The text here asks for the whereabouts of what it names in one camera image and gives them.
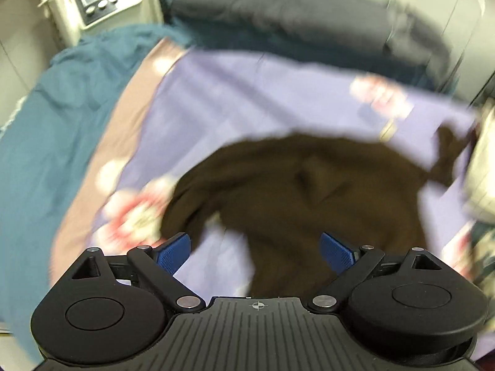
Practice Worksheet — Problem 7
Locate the dark brown long-sleeve shirt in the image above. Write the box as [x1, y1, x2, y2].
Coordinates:
[160, 126, 469, 298]

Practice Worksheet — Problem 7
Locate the cream patterned pillow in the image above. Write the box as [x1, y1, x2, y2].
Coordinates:
[464, 97, 495, 224]

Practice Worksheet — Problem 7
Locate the purple floral bed sheet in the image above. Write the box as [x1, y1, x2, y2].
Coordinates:
[49, 40, 473, 284]

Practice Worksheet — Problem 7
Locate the teal blue quilt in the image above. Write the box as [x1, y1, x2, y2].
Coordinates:
[1, 25, 192, 363]

